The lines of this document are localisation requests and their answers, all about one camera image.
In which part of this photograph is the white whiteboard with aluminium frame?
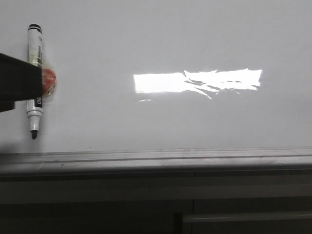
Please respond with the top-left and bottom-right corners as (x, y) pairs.
(0, 0), (312, 176)

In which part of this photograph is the white black whiteboard marker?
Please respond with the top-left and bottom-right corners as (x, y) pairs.
(26, 24), (43, 139)

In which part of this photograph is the red magnet taped on marker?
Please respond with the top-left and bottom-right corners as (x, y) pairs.
(42, 68), (56, 95)

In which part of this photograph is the grey cabinet under whiteboard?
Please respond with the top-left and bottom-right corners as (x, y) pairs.
(0, 169), (312, 234)

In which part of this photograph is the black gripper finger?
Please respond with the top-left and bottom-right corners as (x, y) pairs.
(0, 54), (42, 112)

